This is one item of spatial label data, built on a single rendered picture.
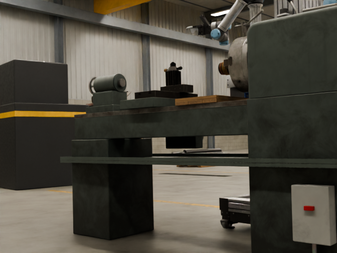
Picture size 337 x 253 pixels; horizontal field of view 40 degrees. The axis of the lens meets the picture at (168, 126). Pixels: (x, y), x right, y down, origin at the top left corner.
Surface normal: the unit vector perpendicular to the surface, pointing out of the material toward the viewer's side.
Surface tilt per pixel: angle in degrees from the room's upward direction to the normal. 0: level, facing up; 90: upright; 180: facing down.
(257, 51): 90
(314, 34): 90
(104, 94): 90
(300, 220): 90
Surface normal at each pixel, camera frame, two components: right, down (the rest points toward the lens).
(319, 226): -0.65, 0.00
